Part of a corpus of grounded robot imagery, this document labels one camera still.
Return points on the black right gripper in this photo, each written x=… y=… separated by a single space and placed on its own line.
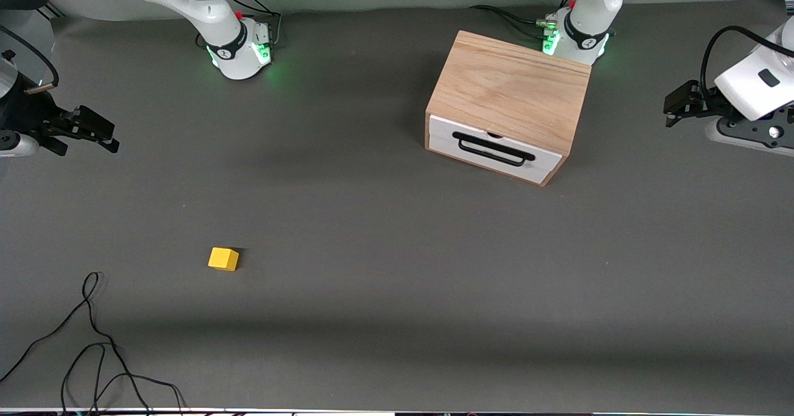
x=23 y=116

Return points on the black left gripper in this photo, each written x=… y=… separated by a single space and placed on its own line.
x=709 y=101

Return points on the yellow wooden block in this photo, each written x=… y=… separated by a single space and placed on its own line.
x=222 y=259

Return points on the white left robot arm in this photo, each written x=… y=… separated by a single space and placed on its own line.
x=586 y=31

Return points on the wooden drawer cabinet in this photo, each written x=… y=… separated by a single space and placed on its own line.
x=508 y=87

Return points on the aluminium frame rail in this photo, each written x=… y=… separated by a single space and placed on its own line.
x=53 y=12

